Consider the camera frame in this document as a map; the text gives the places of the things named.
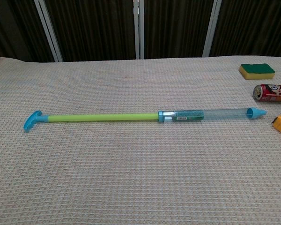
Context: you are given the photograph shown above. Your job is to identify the long green plastic tube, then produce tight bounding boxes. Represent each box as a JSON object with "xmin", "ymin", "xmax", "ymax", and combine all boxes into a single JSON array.
[{"xmin": 22, "ymin": 110, "xmax": 160, "ymax": 133}]

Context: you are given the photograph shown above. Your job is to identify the beige waffle-weave tablecloth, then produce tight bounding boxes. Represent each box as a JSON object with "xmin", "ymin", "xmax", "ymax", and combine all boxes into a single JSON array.
[{"xmin": 0, "ymin": 55, "xmax": 281, "ymax": 225}]

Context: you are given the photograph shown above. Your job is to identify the dark slatted screen panel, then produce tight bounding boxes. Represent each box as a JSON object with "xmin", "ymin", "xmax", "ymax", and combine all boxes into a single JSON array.
[
  {"xmin": 142, "ymin": 0, "xmax": 215, "ymax": 59},
  {"xmin": 0, "ymin": 0, "xmax": 56, "ymax": 63},
  {"xmin": 209, "ymin": 0, "xmax": 281, "ymax": 57},
  {"xmin": 43, "ymin": 0, "xmax": 137, "ymax": 62}
]

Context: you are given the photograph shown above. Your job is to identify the yellow sponge green scouring pad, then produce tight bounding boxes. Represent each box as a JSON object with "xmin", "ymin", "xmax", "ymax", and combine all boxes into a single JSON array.
[{"xmin": 238, "ymin": 63, "xmax": 276, "ymax": 81}]

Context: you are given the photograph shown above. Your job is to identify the red drink can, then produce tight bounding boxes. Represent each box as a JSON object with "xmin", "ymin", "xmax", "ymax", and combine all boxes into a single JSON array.
[{"xmin": 252, "ymin": 84, "xmax": 281, "ymax": 103}]

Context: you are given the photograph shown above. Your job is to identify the white screen frame post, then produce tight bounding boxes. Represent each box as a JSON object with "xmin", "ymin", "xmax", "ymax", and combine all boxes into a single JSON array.
[
  {"xmin": 133, "ymin": 0, "xmax": 145, "ymax": 60},
  {"xmin": 202, "ymin": 0, "xmax": 222, "ymax": 58},
  {"xmin": 34, "ymin": 0, "xmax": 63, "ymax": 63}
]

